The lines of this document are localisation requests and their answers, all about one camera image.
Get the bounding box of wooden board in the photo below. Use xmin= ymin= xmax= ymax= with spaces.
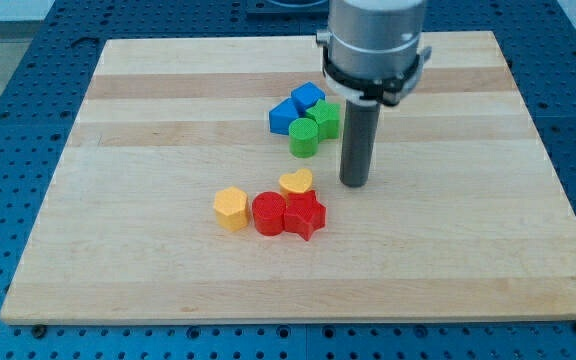
xmin=0 ymin=31 xmax=576 ymax=325

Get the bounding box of yellow hexagon block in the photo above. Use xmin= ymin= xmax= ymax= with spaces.
xmin=213 ymin=186 xmax=249 ymax=232

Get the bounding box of green cylinder block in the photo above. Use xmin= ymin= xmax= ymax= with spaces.
xmin=288 ymin=118 xmax=319 ymax=158

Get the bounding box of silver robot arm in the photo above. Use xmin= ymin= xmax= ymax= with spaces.
xmin=316 ymin=0 xmax=432 ymax=187

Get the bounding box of red star block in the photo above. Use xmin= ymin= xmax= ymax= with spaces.
xmin=284 ymin=190 xmax=327 ymax=241

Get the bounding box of blue triangle block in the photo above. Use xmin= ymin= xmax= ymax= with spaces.
xmin=269 ymin=98 xmax=300 ymax=135

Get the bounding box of yellow heart block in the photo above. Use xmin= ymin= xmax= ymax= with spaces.
xmin=278 ymin=168 xmax=313 ymax=196

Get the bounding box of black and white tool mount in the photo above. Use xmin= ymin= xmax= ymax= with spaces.
xmin=315 ymin=29 xmax=432 ymax=107

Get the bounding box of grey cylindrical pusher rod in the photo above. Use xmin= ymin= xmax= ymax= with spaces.
xmin=339 ymin=100 xmax=380 ymax=188

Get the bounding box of red cylinder block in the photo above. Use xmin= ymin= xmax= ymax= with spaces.
xmin=252 ymin=191 xmax=286 ymax=236

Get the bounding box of blue cube block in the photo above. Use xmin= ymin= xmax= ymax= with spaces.
xmin=291 ymin=82 xmax=326 ymax=115

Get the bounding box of green star block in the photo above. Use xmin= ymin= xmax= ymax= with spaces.
xmin=305 ymin=100 xmax=340 ymax=141

